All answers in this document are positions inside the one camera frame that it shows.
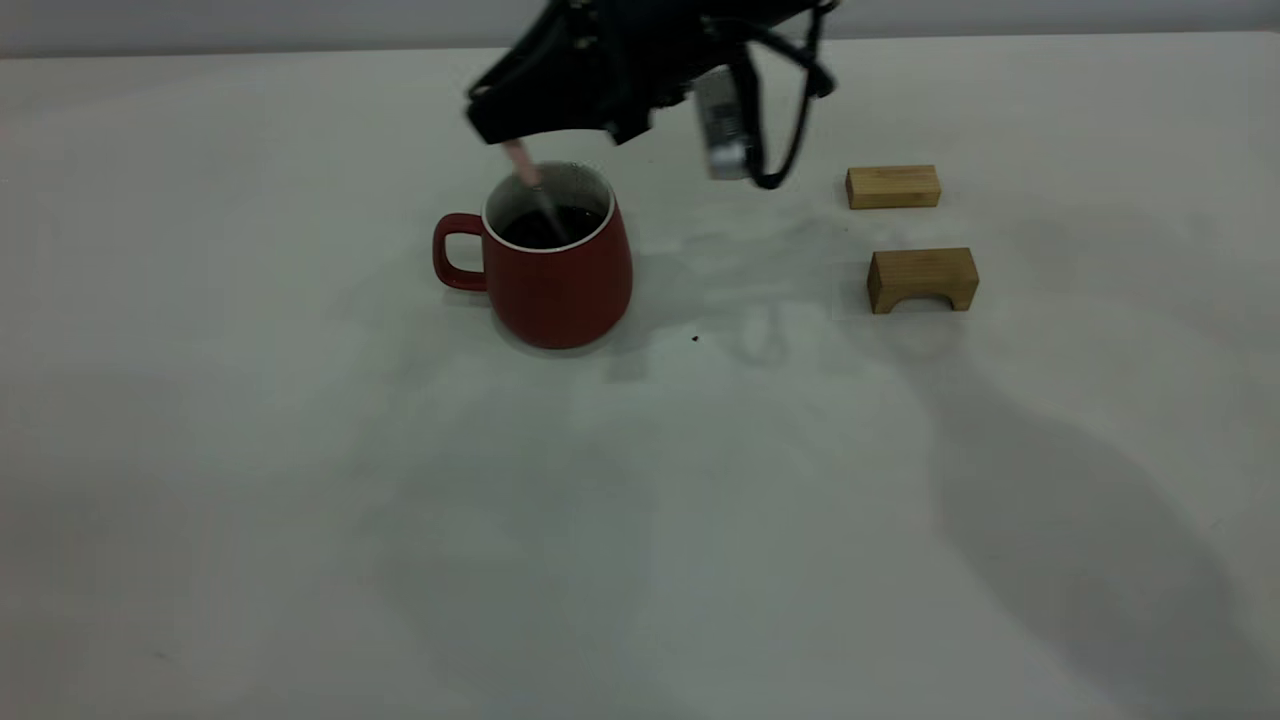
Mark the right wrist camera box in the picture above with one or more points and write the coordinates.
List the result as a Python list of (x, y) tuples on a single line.
[(725, 125)]

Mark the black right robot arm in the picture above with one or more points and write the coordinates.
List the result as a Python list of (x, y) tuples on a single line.
[(765, 10)]

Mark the arched wooden block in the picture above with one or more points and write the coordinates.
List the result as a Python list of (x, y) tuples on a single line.
[(920, 268)]

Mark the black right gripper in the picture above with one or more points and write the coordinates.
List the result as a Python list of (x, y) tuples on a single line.
[(640, 50)]

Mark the flat rectangular wooden block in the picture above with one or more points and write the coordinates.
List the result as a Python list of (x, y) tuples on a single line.
[(893, 187)]

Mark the red ceramic mug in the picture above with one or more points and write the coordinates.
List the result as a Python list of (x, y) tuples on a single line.
[(560, 295)]

